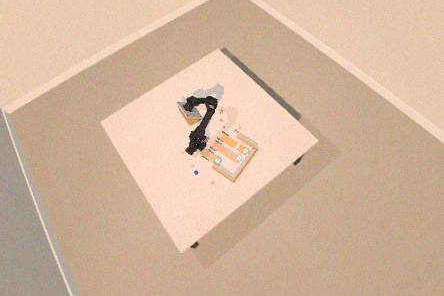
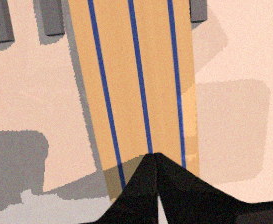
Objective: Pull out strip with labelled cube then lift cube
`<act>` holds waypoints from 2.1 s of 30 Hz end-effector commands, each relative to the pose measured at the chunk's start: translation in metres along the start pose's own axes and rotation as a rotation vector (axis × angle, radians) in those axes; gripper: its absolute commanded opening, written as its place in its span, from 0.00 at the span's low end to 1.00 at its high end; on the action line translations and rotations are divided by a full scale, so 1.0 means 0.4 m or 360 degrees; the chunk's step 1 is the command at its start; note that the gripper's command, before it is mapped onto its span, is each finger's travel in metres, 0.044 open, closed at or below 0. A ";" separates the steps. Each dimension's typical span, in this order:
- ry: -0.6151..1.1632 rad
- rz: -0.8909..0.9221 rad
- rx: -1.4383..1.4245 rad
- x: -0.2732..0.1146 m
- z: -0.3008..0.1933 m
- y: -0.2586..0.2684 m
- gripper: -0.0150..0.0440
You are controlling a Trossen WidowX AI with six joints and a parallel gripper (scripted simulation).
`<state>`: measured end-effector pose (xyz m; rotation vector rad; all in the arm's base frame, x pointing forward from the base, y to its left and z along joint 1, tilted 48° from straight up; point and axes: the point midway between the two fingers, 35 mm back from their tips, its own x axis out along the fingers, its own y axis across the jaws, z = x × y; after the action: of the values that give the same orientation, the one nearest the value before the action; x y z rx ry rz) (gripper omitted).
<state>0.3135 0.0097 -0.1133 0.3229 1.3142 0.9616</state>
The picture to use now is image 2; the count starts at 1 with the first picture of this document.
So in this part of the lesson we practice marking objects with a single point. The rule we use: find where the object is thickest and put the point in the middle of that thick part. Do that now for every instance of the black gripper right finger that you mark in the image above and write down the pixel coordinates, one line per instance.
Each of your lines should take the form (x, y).
(187, 199)

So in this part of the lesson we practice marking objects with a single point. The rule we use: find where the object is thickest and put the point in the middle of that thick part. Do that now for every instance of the tan strip with blue stripes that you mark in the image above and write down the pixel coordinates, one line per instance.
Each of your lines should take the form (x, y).
(137, 62)

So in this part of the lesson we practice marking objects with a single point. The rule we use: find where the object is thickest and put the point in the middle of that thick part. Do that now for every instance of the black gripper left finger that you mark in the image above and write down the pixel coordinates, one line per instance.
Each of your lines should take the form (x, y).
(138, 202)

